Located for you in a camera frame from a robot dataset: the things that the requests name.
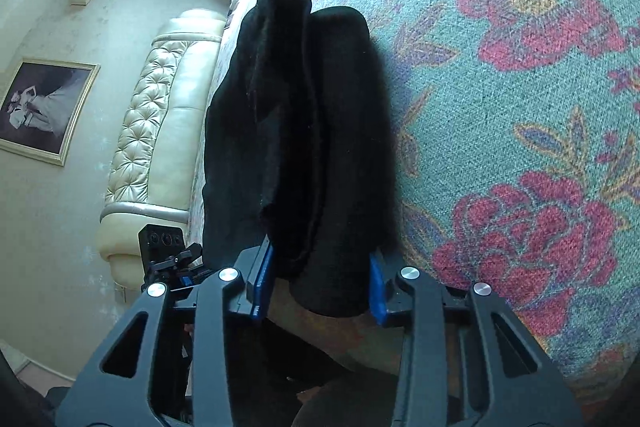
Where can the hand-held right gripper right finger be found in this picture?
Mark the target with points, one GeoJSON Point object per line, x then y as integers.
{"type": "Point", "coordinates": [440, 357]}

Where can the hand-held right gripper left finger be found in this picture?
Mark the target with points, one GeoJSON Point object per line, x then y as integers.
{"type": "Point", "coordinates": [210, 347]}

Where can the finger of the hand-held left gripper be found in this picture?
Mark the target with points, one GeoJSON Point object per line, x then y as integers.
{"type": "Point", "coordinates": [186, 280]}

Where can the black pants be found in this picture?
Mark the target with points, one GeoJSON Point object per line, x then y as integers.
{"type": "Point", "coordinates": [300, 147]}

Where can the person's dark clothing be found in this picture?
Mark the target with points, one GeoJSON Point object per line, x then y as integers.
{"type": "Point", "coordinates": [340, 407]}

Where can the cream tufted leather headboard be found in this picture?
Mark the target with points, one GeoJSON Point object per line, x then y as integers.
{"type": "Point", "coordinates": [155, 132]}

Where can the floral bedspread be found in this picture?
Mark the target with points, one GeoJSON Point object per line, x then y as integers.
{"type": "Point", "coordinates": [500, 107]}

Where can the gold framed wall picture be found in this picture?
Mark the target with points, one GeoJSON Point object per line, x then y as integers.
{"type": "Point", "coordinates": [42, 109]}

